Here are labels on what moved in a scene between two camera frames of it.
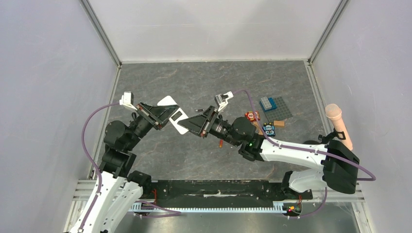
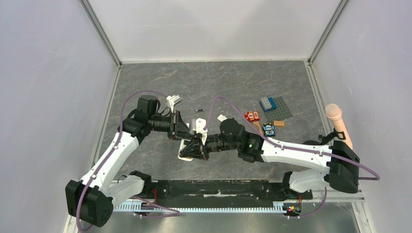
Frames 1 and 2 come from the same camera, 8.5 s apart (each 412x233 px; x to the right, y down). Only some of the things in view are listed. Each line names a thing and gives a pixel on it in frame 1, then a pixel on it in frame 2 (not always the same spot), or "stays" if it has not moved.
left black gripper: x=158 y=115 -> x=178 y=128
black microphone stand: x=331 y=137 stays
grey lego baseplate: x=281 y=112 stays
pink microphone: x=334 y=111 stays
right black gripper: x=208 y=122 -> x=203 y=146
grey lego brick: x=266 y=103 stays
